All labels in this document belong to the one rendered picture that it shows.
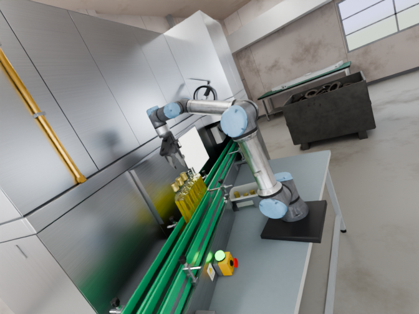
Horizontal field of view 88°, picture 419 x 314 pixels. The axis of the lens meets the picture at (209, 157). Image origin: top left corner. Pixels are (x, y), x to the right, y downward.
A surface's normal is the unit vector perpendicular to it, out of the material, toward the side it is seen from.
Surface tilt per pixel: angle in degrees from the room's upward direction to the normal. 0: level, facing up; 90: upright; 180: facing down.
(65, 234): 90
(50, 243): 90
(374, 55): 90
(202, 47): 90
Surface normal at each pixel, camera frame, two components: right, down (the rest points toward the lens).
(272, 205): -0.45, 0.54
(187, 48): -0.28, 0.39
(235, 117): -0.56, 0.31
